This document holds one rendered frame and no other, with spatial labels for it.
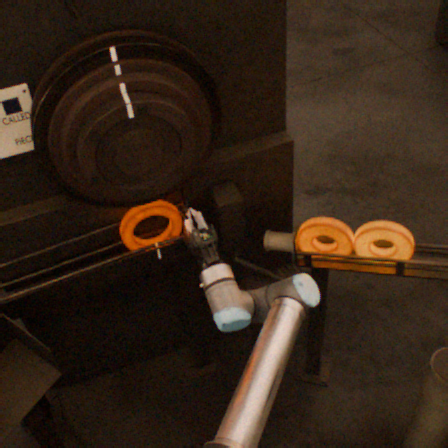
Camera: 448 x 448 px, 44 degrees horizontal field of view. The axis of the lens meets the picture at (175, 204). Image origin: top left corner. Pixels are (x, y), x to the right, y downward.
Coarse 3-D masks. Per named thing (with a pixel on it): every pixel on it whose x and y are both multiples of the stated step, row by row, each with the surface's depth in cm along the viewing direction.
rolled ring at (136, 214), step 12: (156, 204) 158; (168, 204) 160; (132, 216) 157; (144, 216) 158; (168, 216) 161; (180, 216) 163; (120, 228) 161; (132, 228) 160; (168, 228) 167; (180, 228) 166; (132, 240) 163; (144, 240) 168; (156, 240) 168
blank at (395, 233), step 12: (360, 228) 151; (372, 228) 147; (384, 228) 146; (396, 228) 146; (360, 240) 151; (372, 240) 150; (396, 240) 147; (408, 240) 146; (360, 252) 154; (372, 252) 153; (384, 252) 154; (396, 252) 150; (408, 252) 149
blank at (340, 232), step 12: (300, 228) 158; (312, 228) 154; (324, 228) 153; (336, 228) 151; (348, 228) 153; (300, 240) 159; (312, 240) 157; (336, 240) 154; (348, 240) 153; (324, 252) 159; (336, 252) 158; (348, 252) 156
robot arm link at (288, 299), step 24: (288, 288) 144; (312, 288) 145; (288, 312) 138; (264, 336) 133; (288, 336) 133; (264, 360) 127; (288, 360) 132; (240, 384) 124; (264, 384) 122; (240, 408) 118; (264, 408) 119; (240, 432) 113
